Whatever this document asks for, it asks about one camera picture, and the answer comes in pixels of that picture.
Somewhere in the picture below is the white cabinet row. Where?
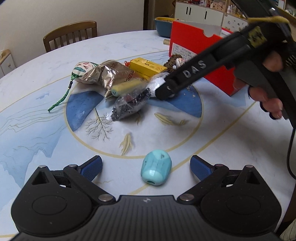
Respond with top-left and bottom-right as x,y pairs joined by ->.
175,1 -> 248,32

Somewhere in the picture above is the turquoise egg-shaped toy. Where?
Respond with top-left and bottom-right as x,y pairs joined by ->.
140,150 -> 172,186

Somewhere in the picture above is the yellow blue strainer basket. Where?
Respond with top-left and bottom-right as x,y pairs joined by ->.
154,16 -> 178,39

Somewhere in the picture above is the small white drawer cabinet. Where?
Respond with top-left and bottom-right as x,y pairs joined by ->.
0,49 -> 16,78

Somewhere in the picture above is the yellow cylinder toy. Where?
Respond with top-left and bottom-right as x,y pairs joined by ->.
111,79 -> 145,97

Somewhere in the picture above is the shiny foil snack bag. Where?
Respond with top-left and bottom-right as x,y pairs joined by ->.
76,60 -> 145,99

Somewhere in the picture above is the right human hand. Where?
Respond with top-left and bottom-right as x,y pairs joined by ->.
248,52 -> 283,120

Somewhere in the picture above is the white packet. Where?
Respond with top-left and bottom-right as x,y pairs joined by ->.
146,72 -> 169,98

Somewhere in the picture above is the wooden chair far side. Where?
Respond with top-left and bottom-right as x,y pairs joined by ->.
43,21 -> 97,53

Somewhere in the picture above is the black cable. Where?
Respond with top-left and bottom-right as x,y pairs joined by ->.
286,126 -> 296,180

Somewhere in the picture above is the yellow small box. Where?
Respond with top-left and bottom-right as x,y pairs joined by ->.
129,58 -> 167,79

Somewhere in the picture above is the red white cardboard box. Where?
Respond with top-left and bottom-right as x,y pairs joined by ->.
169,20 -> 238,96

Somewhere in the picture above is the embroidered white green sachet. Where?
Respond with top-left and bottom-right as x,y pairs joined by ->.
48,61 -> 98,112

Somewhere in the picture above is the brown braided bracelet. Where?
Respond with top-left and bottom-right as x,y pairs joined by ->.
163,53 -> 186,75

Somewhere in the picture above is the clear bag of dark beads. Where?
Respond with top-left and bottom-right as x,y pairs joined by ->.
106,87 -> 152,121

